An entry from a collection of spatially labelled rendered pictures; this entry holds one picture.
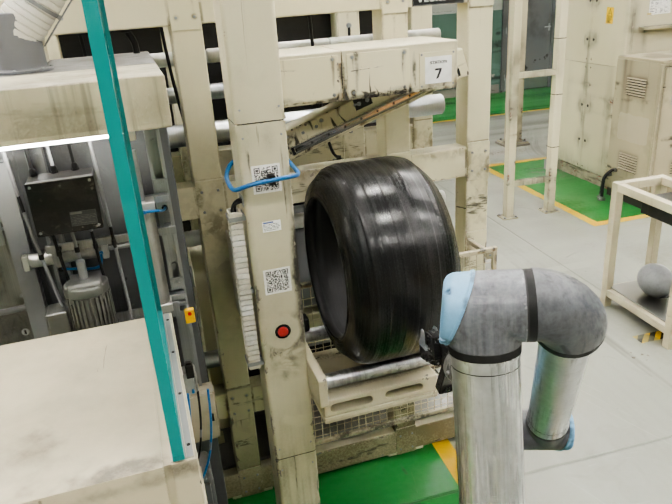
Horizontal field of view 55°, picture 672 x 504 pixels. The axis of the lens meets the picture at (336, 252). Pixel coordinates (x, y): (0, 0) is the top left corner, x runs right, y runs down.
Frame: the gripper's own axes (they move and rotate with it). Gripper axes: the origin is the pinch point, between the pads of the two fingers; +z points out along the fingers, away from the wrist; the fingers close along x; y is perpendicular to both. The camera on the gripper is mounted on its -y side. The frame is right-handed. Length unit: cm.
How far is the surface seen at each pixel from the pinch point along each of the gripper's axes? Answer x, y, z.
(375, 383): 10.2, -16.8, 14.6
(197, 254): 50, 9, 100
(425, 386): -4.6, -20.4, 12.3
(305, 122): 13, 58, 53
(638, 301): -198, -74, 142
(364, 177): 8.4, 44.7, 13.4
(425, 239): -1.5, 28.9, -1.7
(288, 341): 33.5, -0.1, 19.7
